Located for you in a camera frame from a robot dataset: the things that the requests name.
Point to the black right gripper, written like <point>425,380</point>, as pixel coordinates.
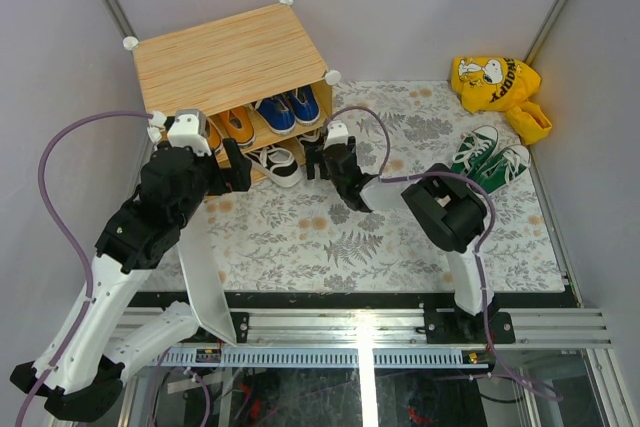
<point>314,157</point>

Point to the black white sneaker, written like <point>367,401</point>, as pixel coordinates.
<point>278,164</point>
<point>310,139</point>

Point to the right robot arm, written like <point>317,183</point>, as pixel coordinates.
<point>451,216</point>

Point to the translucent white cabinet door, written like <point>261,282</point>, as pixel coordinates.
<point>203,283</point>

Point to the aluminium rail frame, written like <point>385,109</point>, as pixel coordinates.
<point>386,359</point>

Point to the orange sneaker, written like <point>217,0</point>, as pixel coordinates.
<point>214,137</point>
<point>238,126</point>

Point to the yellow Snoopy bag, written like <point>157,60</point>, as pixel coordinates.
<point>505,85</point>

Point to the green sneaker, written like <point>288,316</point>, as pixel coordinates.
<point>503,169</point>
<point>475,149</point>

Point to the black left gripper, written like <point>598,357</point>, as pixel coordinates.
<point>239,175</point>

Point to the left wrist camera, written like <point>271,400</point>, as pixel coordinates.
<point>189,130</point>

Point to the blue sneaker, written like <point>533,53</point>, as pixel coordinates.
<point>277,114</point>
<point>304,105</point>

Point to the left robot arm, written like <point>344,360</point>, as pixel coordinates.
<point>84,370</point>

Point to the wooden shoe cabinet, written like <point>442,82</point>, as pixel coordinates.
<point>235,62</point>

